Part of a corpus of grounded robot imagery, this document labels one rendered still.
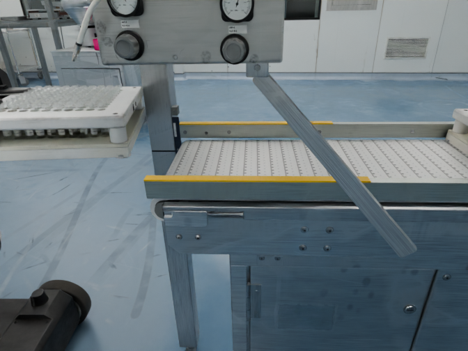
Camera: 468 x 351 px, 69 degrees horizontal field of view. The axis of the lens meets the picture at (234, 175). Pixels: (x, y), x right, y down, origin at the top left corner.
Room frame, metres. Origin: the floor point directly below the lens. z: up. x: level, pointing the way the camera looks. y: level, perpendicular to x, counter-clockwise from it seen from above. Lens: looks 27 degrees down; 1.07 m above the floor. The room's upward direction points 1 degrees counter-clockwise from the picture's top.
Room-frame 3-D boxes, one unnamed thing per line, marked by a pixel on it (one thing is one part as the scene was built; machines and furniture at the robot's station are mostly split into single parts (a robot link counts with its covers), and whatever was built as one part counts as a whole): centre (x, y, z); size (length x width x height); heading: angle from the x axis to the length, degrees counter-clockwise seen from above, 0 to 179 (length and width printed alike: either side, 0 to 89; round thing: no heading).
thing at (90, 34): (3.26, 1.19, 0.95); 0.49 x 0.36 x 0.37; 81
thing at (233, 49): (0.40, 0.00, 1.03); 0.03 x 0.03 x 0.04; 86
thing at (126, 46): (0.41, 0.12, 1.04); 0.03 x 0.02 x 0.04; 86
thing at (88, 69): (3.20, 1.15, 0.38); 0.63 x 0.57 x 0.76; 81
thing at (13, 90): (0.67, 0.43, 0.93); 0.06 x 0.03 x 0.02; 79
